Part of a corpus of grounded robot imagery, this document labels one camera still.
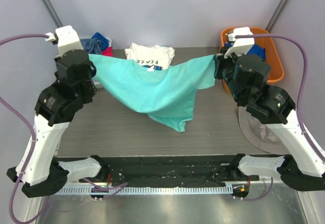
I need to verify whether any teal t shirt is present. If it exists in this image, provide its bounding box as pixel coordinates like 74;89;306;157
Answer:
89;54;215;133

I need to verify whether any orange plastic tub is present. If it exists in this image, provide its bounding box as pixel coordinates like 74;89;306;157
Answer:
219;27;284;94

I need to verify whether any blue garment in basket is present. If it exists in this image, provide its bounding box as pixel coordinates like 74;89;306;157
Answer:
91;32;111;50

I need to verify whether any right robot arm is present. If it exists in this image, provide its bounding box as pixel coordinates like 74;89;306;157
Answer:
213;53;324;191

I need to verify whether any blue checked shirt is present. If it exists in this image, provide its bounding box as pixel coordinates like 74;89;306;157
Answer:
80;38;103;54

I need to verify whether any white slotted cable duct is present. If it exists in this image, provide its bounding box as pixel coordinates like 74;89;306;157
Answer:
56;184;233;196

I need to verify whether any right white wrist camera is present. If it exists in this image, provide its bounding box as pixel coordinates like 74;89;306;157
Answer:
217;27;255;58

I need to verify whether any grey bucket hat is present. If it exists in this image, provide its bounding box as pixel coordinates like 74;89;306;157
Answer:
238;107;289;155

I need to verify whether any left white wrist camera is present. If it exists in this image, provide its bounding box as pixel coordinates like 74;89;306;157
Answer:
45;25;83;58

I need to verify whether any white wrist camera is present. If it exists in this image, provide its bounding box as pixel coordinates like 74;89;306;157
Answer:
45;25;83;58
217;27;255;58

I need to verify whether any royal blue garment in tub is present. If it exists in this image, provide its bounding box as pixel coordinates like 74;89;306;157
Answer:
247;44;266;61

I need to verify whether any white printed folded t shirt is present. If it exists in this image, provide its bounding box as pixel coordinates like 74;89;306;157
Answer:
124;43;175;71

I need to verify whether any red garment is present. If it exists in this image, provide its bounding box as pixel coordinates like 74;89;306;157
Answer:
102;47;113;57

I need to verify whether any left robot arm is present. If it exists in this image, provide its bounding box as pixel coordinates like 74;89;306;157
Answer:
7;50;109;198

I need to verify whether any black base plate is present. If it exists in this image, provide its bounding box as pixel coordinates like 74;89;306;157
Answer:
78;154;260;187

